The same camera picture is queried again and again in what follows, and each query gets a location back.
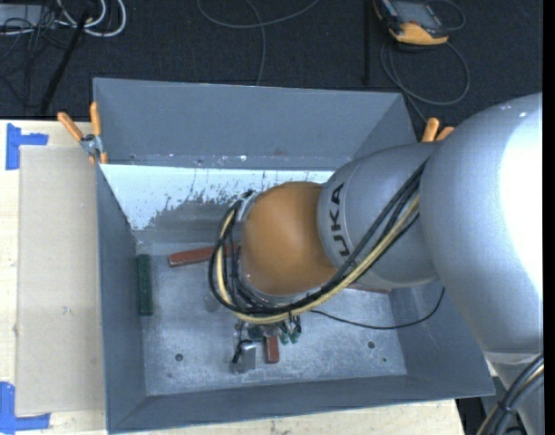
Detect pale flat board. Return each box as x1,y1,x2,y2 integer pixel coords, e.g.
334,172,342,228
14,145,106,417

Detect dark green flat block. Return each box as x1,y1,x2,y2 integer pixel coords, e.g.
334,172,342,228
137,254,155,316

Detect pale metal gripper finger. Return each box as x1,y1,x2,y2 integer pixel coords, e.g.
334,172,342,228
232,340,259,375

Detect red-brown flat block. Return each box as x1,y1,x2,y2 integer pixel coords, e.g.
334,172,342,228
167,245,229,268
264,334,281,365

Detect grey metal bin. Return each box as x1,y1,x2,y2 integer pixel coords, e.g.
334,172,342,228
92,77,497,434

